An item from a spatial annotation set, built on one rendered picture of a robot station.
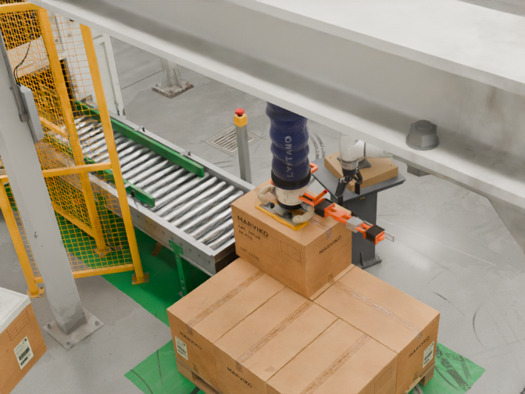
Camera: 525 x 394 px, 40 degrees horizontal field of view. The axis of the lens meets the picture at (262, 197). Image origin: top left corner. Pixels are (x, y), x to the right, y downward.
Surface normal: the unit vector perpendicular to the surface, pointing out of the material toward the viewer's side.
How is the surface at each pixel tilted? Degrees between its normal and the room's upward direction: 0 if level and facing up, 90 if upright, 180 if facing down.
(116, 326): 0
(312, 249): 90
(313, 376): 0
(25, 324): 90
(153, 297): 0
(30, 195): 90
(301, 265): 90
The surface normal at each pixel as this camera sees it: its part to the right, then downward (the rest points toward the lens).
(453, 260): -0.07, -0.80
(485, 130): -0.69, 0.46
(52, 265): 0.72, 0.37
